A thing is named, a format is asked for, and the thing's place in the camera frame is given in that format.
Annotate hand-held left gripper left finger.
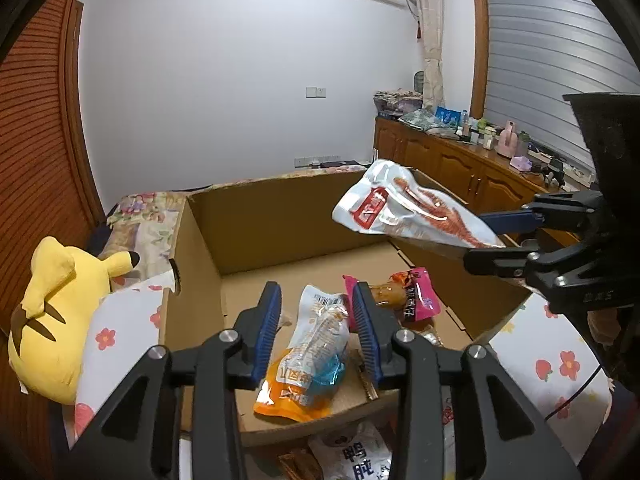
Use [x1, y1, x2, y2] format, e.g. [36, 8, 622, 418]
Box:
[65, 281, 283, 480]

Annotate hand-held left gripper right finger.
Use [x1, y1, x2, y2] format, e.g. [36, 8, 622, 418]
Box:
[350, 281, 581, 480]

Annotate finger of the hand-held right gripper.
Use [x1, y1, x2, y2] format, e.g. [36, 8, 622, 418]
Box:
[463, 240, 557, 282]
[476, 190, 609, 236]

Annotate orange and blue snack packet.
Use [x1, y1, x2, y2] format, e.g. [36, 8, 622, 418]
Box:
[253, 285, 352, 422]

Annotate pink drumstick packet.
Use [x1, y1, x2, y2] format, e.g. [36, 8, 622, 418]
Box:
[342, 267, 442, 332]

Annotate brown cardboard box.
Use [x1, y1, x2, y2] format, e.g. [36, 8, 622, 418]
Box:
[160, 167, 537, 449]

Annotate white chicken feet packet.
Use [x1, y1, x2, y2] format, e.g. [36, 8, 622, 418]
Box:
[331, 159, 507, 251]

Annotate person's right hand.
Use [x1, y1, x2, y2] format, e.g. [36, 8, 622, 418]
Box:
[587, 307, 624, 349]

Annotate small black tripod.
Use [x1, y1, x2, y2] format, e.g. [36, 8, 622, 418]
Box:
[540, 157, 569, 189]

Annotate pink bottle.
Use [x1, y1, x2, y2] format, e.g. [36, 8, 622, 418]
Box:
[496, 121, 519, 157]

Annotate long wooden cabinet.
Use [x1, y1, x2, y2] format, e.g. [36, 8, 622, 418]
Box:
[375, 116, 597, 222]

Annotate white snack packet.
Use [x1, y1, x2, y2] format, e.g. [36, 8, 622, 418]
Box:
[307, 420, 397, 480]

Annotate grey window blind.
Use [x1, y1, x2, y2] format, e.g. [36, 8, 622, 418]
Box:
[480, 0, 640, 172]

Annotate strawberry print tablecloth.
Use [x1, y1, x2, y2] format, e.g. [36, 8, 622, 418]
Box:
[74, 269, 617, 480]

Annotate clear brown wafer packet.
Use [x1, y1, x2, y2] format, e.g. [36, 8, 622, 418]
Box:
[277, 447, 326, 480]

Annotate pile of folded clothes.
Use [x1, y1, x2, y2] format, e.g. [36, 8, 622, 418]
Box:
[374, 91, 427, 122]

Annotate dark blue blanket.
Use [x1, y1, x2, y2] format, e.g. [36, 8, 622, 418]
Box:
[84, 220, 118, 258]

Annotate floral beige curtain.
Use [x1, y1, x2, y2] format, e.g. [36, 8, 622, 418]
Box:
[410, 0, 447, 112]

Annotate yellow plush toy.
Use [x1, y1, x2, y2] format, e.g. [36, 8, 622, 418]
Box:
[7, 236, 142, 406]

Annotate brown louvered wooden wardrobe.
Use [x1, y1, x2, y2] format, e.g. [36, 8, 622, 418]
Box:
[0, 0, 107, 333]

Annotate black cable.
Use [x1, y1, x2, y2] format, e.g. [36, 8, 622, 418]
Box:
[542, 355, 612, 422]

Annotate wooden window frame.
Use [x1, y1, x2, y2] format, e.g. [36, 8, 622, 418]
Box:
[469, 0, 490, 122]

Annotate white wall socket strip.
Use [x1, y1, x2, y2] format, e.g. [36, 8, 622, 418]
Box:
[294, 155, 342, 169]

